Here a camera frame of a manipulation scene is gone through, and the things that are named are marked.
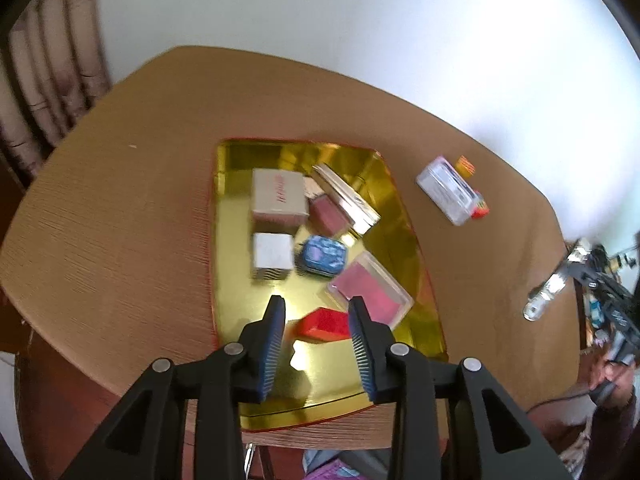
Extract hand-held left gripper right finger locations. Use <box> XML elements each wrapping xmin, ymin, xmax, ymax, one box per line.
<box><xmin>347</xmin><ymin>296</ymin><xmax>573</xmax><ymax>480</ymax></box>

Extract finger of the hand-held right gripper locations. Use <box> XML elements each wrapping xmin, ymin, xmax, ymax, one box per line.
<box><xmin>575</xmin><ymin>267</ymin><xmax>632</xmax><ymax>311</ymax></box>
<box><xmin>582</xmin><ymin>246</ymin><xmax>640</xmax><ymax>273</ymax></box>

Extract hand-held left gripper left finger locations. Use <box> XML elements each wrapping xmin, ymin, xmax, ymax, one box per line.
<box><xmin>60</xmin><ymin>295</ymin><xmax>287</xmax><ymax>480</ymax></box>

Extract red rectangular block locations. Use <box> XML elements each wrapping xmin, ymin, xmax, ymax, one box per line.
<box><xmin>295</xmin><ymin>307</ymin><xmax>351</xmax><ymax>343</ymax></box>

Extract red tin box gold inside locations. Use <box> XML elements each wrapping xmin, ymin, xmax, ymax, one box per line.
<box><xmin>207</xmin><ymin>137</ymin><xmax>449</xmax><ymax>433</ymax></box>

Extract clear case pink insert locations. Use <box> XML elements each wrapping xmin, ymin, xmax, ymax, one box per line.
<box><xmin>326</xmin><ymin>251</ymin><xmax>415</xmax><ymax>328</ymax></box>

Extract white box zigzag print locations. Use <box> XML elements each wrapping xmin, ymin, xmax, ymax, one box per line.
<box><xmin>251</xmin><ymin>231</ymin><xmax>295</xmax><ymax>281</ymax></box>

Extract blue patterned pouch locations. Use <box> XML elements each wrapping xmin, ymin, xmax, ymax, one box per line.
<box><xmin>297</xmin><ymin>234</ymin><xmax>347</xmax><ymax>277</ymax></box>

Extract pink small box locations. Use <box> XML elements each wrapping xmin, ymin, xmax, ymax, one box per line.
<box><xmin>309</xmin><ymin>195</ymin><xmax>352</xmax><ymax>240</ymax></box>

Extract tan cardboard box red print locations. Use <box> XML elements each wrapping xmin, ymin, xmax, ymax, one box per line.
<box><xmin>250</xmin><ymin>167</ymin><xmax>308</xmax><ymax>233</ymax></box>

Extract person's right forearm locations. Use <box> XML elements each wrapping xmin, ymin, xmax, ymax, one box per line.
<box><xmin>525</xmin><ymin>395</ymin><xmax>640</xmax><ymax>480</ymax></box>

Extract person's right hand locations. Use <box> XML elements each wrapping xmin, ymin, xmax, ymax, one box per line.
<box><xmin>585</xmin><ymin>355</ymin><xmax>640</xmax><ymax>413</ymax></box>

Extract grey purple clothing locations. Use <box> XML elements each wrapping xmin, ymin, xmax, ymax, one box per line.
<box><xmin>302</xmin><ymin>449</ymin><xmax>393</xmax><ymax>480</ymax></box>

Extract clear plastic box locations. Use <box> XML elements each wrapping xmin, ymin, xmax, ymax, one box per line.
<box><xmin>416</xmin><ymin>156</ymin><xmax>478</xmax><ymax>226</ymax></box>

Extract beige patterned curtain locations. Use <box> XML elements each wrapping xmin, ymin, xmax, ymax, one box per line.
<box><xmin>0</xmin><ymin>0</ymin><xmax>113</xmax><ymax>186</ymax></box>

